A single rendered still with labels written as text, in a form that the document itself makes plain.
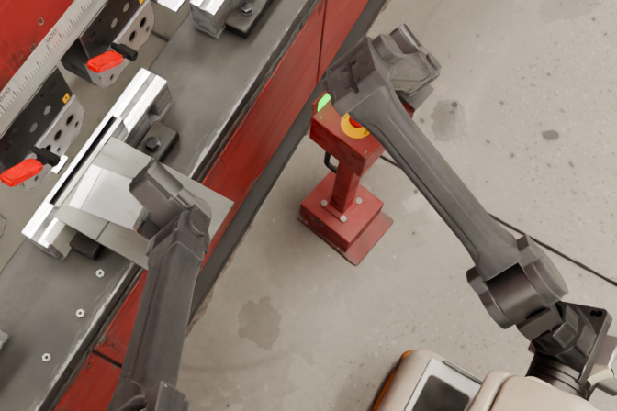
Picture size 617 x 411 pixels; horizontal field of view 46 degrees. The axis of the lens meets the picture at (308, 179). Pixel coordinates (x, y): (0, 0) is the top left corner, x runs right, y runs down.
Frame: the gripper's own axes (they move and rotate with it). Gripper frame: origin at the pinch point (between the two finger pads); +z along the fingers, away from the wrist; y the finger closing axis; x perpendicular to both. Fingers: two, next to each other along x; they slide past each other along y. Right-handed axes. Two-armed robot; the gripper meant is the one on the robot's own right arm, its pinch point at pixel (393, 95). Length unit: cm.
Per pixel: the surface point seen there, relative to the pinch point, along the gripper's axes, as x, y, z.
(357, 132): 11.5, 0.2, 2.1
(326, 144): 15.3, 3.2, 11.3
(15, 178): 69, 33, -45
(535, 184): -46, -60, 68
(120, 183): 57, 27, -14
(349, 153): 15.2, -1.8, 5.4
